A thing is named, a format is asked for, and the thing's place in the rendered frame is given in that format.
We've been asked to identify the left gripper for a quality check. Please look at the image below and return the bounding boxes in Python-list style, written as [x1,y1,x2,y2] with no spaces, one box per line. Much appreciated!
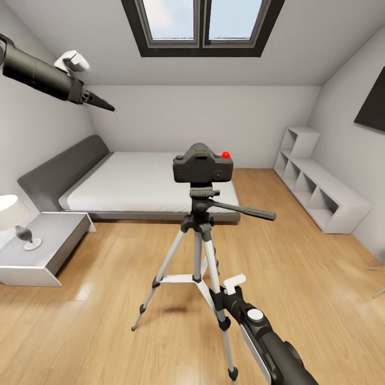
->
[30,57,115,112]

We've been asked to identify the digital camera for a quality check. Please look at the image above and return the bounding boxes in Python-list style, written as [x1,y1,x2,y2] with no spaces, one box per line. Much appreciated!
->
[173,143,234,183]

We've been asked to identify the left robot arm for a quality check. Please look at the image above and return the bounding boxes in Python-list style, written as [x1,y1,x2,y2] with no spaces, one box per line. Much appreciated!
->
[0,33,115,112]

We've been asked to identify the camera tripod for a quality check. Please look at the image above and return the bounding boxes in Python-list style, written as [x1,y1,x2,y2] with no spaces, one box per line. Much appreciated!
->
[131,182,276,385]

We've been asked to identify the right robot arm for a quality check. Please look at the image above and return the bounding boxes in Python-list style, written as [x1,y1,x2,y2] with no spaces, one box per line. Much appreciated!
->
[209,274,318,385]

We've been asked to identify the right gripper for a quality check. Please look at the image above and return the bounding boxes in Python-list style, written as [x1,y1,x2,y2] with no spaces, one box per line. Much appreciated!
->
[209,285,243,314]

